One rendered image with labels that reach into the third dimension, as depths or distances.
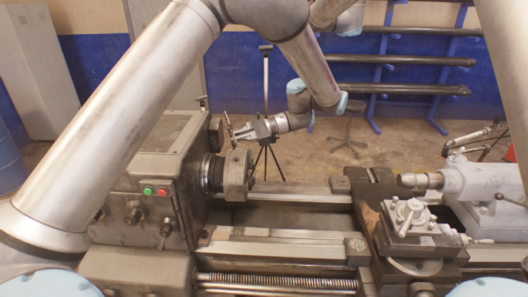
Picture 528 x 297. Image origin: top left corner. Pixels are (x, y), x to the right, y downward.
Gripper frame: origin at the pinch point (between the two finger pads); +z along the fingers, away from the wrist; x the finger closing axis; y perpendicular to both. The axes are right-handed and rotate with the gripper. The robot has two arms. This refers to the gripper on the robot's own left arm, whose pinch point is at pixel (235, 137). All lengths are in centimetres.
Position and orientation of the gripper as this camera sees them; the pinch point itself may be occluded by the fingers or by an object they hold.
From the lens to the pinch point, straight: 107.8
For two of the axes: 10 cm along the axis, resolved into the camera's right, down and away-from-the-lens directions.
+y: -0.7, -6.6, -7.5
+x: 3.1, 7.0, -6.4
